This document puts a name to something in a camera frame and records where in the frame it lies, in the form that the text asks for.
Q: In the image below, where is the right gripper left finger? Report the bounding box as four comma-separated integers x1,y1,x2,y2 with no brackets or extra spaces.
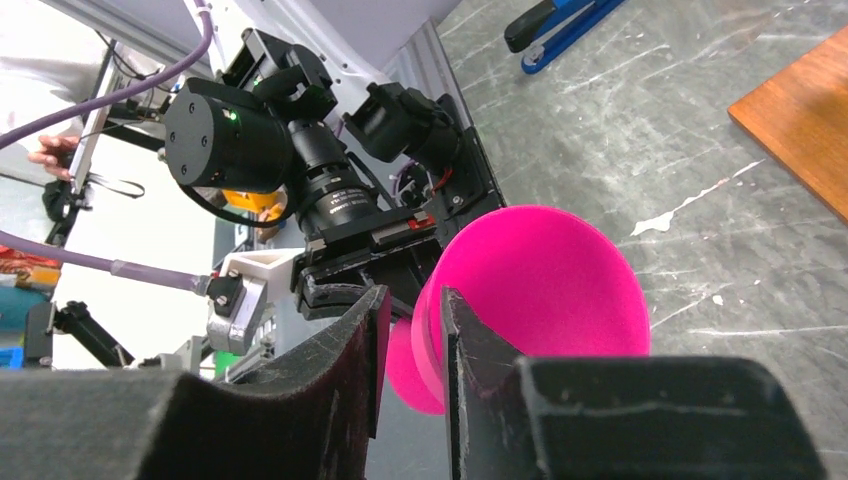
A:
1,285,391,479

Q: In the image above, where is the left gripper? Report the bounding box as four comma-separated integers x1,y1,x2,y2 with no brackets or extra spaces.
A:
291,174,443,318

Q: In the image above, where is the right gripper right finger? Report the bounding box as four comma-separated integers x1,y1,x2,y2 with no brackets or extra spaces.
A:
441,287,827,479

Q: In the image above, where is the magenta wine glass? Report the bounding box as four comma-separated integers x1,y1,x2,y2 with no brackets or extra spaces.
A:
386,205,651,415

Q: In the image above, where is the gold wire glass rack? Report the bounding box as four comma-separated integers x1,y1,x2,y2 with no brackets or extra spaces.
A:
728,28,847,221

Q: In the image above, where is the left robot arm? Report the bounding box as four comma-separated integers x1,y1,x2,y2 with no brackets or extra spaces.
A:
165,28,485,320

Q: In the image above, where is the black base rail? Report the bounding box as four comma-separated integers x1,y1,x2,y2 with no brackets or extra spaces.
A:
387,20,505,226

